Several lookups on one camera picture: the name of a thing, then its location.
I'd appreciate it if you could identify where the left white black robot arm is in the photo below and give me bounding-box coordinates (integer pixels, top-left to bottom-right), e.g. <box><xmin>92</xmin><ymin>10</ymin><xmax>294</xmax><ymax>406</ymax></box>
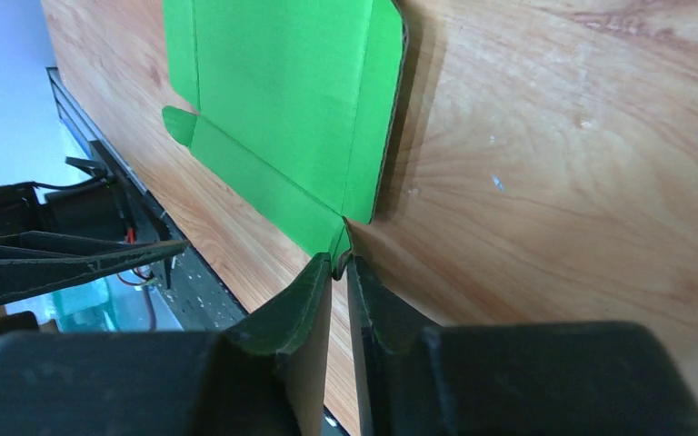
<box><xmin>0</xmin><ymin>158</ymin><xmax>188</xmax><ymax>335</ymax></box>

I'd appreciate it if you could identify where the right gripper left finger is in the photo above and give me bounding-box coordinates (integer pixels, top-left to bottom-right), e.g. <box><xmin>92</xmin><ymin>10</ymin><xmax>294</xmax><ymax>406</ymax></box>
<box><xmin>0</xmin><ymin>253</ymin><xmax>332</xmax><ymax>435</ymax></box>

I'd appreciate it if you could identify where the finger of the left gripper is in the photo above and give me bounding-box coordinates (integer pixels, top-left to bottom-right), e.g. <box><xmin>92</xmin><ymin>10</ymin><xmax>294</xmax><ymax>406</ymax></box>
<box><xmin>0</xmin><ymin>231</ymin><xmax>188</xmax><ymax>305</ymax></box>

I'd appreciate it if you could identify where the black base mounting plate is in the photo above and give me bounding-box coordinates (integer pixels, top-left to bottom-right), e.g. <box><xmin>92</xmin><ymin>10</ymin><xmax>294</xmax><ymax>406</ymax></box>
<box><xmin>46</xmin><ymin>67</ymin><xmax>249</xmax><ymax>331</ymax></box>

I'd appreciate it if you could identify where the green paper box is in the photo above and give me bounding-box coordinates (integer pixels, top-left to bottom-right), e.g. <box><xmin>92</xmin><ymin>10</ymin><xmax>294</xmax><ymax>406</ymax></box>
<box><xmin>162</xmin><ymin>1</ymin><xmax>407</xmax><ymax>277</ymax></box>

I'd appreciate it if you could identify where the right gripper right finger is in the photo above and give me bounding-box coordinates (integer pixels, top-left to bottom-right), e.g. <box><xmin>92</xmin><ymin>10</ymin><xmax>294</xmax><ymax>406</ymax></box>
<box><xmin>346</xmin><ymin>257</ymin><xmax>698</xmax><ymax>435</ymax></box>

